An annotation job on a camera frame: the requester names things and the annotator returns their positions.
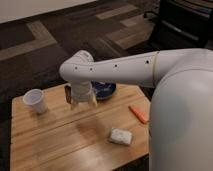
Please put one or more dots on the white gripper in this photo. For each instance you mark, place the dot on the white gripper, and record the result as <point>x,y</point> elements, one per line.
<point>82,92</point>

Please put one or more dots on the dark blue ceramic bowl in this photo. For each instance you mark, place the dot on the dark blue ceramic bowl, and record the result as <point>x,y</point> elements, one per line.
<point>103,90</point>

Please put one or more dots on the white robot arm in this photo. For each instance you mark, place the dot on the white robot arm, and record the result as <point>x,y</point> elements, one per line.
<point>181,109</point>

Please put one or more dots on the dark brown upright block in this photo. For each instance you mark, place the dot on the dark brown upright block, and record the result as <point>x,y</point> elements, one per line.
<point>68,94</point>

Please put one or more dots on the white wrapped packet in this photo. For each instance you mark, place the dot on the white wrapped packet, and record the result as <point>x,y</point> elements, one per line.
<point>120,136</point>

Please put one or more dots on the white plastic cup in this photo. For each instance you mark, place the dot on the white plastic cup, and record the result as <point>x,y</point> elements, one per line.
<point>34,98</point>

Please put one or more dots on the orange carrot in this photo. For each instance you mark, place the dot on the orange carrot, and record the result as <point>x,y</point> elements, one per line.
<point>140,115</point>

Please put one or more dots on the black office chair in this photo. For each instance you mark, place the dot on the black office chair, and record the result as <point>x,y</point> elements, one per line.
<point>182,24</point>

